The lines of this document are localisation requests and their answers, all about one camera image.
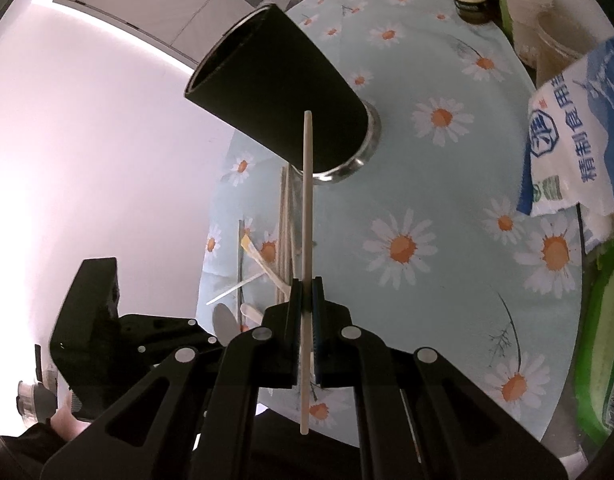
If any beige chopstick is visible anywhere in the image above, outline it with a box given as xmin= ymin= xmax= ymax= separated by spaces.
xmin=299 ymin=110 xmax=313 ymax=436
xmin=278 ymin=165 xmax=293 ymax=286

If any person's left hand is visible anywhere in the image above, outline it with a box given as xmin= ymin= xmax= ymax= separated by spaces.
xmin=50 ymin=405 xmax=90 ymax=442

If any beige chopstick on table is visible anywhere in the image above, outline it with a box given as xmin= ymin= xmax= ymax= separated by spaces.
xmin=278 ymin=165 xmax=293 ymax=286

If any yellow tipped white utensil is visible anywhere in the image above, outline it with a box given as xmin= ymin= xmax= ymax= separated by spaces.
xmin=240 ymin=235 xmax=291 ymax=297

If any daisy print tablecloth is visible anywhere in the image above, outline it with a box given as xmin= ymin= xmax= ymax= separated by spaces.
xmin=195 ymin=0 xmax=585 ymax=442

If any green plastic package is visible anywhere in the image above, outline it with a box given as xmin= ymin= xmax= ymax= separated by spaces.
xmin=574 ymin=240 xmax=614 ymax=445

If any black utensil holder cup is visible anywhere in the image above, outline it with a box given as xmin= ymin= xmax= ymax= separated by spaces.
xmin=185 ymin=4 xmax=381 ymax=182

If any white blue salt bag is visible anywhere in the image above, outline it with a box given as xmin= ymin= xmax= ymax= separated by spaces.
xmin=518 ymin=37 xmax=614 ymax=250

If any beige paper cup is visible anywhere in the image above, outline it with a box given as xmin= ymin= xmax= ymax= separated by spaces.
xmin=506 ymin=0 xmax=554 ymax=68

